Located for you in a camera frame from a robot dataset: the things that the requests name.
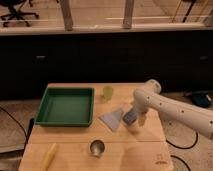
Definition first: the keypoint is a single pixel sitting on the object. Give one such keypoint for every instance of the dark device on floor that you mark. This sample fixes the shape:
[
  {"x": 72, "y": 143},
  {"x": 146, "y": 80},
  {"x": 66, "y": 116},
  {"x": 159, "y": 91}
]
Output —
[{"x": 201, "y": 100}]

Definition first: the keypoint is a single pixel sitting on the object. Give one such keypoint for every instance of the grey-blue folded cloth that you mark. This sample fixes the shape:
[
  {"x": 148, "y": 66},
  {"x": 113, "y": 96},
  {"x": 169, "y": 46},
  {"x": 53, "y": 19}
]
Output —
[{"x": 112, "y": 119}]

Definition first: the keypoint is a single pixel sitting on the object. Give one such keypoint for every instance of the yellow banana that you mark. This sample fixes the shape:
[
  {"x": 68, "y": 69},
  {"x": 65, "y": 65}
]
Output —
[{"x": 48, "y": 157}]

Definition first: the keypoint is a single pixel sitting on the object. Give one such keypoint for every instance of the wooden post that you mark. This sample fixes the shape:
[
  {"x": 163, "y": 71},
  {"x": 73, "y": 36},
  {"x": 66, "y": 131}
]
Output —
[
  {"x": 67, "y": 16},
  {"x": 128, "y": 13}
]

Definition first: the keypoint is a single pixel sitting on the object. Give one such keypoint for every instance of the metal cup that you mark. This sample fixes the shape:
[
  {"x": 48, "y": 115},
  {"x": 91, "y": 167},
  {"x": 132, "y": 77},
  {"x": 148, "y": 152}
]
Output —
[{"x": 97, "y": 148}]

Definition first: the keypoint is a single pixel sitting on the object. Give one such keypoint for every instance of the right wooden post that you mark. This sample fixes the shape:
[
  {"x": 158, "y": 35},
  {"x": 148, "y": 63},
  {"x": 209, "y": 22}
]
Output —
[{"x": 128, "y": 13}]

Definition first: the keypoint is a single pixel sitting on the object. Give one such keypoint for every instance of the translucent green cup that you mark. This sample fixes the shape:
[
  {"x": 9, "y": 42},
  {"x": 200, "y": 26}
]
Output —
[{"x": 108, "y": 92}]

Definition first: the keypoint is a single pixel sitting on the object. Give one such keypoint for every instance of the green plastic tray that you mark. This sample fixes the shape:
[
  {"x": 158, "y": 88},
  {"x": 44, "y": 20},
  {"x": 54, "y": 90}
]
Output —
[{"x": 72, "y": 107}]

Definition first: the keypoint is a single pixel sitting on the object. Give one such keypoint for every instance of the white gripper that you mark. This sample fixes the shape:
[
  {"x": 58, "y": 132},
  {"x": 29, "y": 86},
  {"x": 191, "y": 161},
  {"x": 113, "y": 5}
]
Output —
[{"x": 140, "y": 110}]

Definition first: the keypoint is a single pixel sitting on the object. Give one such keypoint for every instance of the left wooden post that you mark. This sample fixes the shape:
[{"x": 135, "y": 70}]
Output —
[{"x": 67, "y": 16}]

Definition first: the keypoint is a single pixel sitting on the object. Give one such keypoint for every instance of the black office chair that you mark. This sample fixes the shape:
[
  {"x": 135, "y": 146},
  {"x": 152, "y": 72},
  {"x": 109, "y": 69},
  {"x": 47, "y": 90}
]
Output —
[{"x": 15, "y": 13}]

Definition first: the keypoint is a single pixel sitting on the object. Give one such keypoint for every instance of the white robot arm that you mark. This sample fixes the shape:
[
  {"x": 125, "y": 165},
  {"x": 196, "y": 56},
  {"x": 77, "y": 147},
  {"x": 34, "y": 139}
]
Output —
[{"x": 148, "y": 95}]

